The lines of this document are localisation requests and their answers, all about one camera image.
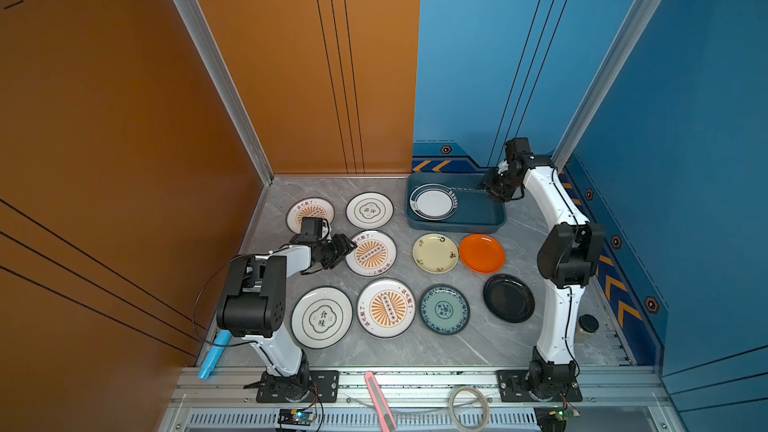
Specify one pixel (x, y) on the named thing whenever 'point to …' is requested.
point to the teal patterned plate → (444, 309)
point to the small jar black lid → (588, 322)
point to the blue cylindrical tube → (214, 353)
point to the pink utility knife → (380, 403)
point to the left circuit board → (303, 416)
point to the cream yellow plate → (435, 253)
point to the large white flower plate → (321, 317)
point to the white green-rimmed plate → (433, 201)
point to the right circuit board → (553, 418)
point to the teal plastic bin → (469, 217)
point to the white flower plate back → (369, 210)
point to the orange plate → (483, 254)
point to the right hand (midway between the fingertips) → (478, 189)
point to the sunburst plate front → (386, 308)
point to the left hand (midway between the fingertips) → (352, 247)
